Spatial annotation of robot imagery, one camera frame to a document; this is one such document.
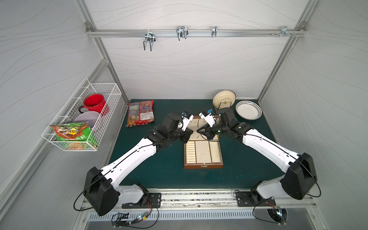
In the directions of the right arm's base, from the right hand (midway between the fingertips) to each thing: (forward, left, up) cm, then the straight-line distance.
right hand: (198, 129), depth 77 cm
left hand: (-2, +3, +1) cm, 4 cm away
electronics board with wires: (-41, +37, -21) cm, 59 cm away
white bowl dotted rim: (+33, -41, -21) cm, 57 cm away
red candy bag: (+24, +43, -16) cm, 52 cm away
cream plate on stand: (+31, -19, -7) cm, 37 cm away
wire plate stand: (+31, -25, -11) cm, 41 cm away
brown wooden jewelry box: (-7, -2, -15) cm, 17 cm away
